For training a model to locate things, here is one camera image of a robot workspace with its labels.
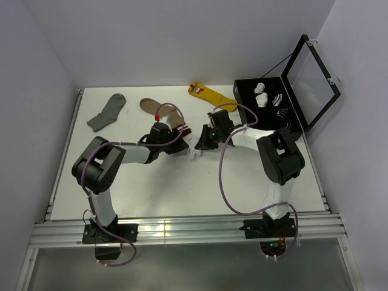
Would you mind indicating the striped rolled sock upper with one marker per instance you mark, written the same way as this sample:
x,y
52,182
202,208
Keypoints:
x,y
277,100

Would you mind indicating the white rolled sock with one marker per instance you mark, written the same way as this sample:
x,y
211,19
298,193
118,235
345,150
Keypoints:
x,y
259,89

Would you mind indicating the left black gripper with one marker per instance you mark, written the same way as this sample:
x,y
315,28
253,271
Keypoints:
x,y
179,143

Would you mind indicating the aluminium frame rail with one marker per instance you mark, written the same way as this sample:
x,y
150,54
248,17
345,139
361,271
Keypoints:
x,y
191,230

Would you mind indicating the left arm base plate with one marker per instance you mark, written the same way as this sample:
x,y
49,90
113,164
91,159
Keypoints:
x,y
95,235

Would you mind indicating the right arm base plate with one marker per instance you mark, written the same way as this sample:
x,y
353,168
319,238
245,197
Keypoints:
x,y
268,228

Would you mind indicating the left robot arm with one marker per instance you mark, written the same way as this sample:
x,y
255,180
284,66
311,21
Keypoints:
x,y
98,165

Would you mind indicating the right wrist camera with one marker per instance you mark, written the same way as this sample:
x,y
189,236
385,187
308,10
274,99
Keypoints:
x,y
211,121

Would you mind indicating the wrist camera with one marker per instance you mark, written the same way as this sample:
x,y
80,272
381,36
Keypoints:
x,y
163,120
211,121

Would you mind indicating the dark rolled sock lower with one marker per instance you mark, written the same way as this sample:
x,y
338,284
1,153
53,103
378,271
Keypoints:
x,y
288,126

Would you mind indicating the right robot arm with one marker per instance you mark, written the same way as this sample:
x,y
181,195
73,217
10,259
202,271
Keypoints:
x,y
281,159

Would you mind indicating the white sock black stripes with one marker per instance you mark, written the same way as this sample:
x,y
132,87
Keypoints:
x,y
193,154

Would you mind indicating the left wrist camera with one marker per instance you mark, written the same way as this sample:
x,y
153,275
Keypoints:
x,y
163,120

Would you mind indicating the dark striped rolled sock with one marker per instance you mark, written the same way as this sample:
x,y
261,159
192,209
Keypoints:
x,y
282,114

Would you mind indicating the grey sock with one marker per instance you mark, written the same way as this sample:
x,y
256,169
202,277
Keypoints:
x,y
109,114

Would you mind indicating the box lid with glass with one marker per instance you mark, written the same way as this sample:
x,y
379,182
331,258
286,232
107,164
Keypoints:
x,y
311,88

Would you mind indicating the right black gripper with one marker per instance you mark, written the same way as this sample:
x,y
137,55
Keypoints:
x,y
204,142

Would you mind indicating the yellow sock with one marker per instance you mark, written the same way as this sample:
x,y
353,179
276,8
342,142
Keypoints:
x,y
216,99

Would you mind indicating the black storage box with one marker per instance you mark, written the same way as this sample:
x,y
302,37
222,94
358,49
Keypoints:
x,y
267,118

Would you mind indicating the brown striped sock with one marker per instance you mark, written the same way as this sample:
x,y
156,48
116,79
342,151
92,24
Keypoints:
x,y
155,108

